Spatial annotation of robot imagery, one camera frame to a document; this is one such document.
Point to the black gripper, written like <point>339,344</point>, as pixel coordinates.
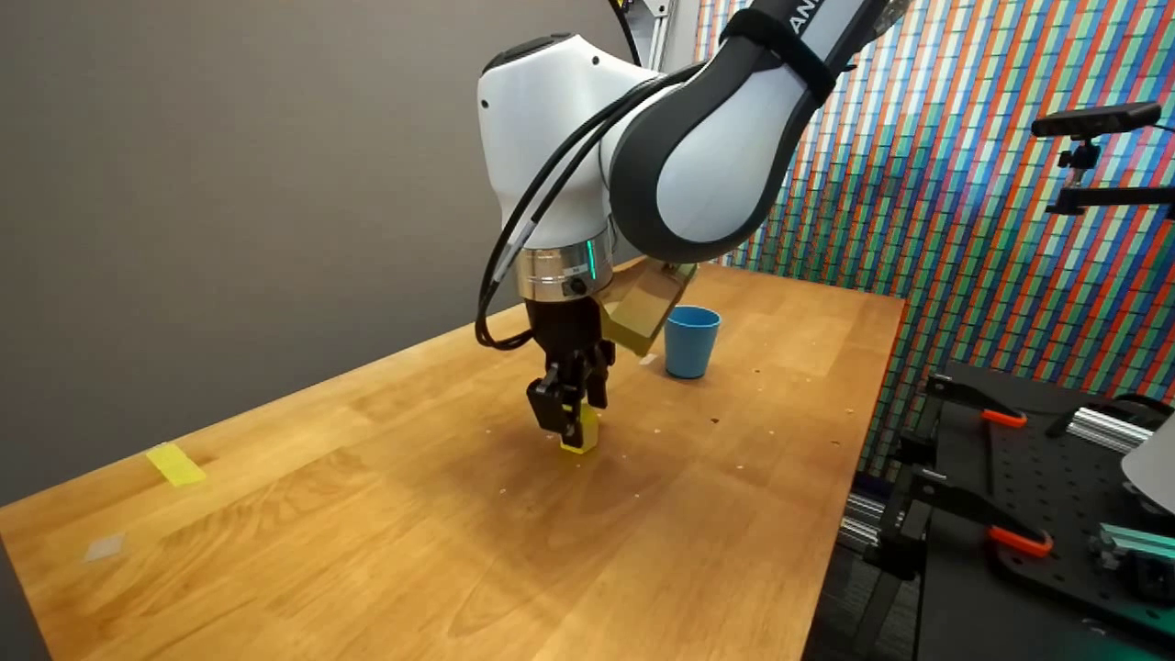
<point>569,340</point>

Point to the yellow block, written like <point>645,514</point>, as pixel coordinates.
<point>580,431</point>

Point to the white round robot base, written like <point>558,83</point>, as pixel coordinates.
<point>1149,466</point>

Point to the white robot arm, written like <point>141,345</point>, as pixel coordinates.
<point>585,152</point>

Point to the blue plastic cup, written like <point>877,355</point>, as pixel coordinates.
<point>686,344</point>

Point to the orange black clamp right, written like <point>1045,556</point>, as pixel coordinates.
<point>998,525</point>

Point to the orange black clamp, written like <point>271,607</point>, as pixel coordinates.
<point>998,525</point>
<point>974,399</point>

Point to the yellow tape strip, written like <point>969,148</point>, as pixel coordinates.
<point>175,464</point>

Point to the orange black clamp left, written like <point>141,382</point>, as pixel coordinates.
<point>974,399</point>

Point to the black perforated breadboard plate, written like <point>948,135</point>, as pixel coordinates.
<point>982,602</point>

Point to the silver aluminium extrusion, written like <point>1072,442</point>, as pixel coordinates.
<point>1106,431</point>

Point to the black camera on stand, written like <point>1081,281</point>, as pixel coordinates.
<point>1084,127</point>

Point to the teal aluminium rail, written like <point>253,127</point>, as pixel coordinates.
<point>1134,540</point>

